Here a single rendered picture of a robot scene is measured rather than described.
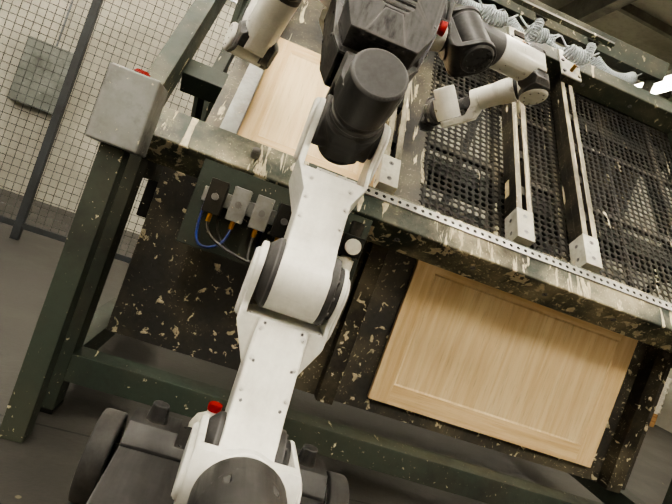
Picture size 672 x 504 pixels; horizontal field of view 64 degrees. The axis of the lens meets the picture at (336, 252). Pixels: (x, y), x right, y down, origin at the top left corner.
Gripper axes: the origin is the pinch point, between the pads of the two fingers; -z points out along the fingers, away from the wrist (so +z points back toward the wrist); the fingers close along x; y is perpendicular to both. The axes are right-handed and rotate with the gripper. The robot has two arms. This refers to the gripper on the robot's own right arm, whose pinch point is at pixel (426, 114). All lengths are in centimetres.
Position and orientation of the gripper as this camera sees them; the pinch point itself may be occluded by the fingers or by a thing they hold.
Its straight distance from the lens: 197.9
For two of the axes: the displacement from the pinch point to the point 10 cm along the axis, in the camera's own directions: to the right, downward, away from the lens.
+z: 1.2, 1.6, -9.8
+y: -9.3, -3.3, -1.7
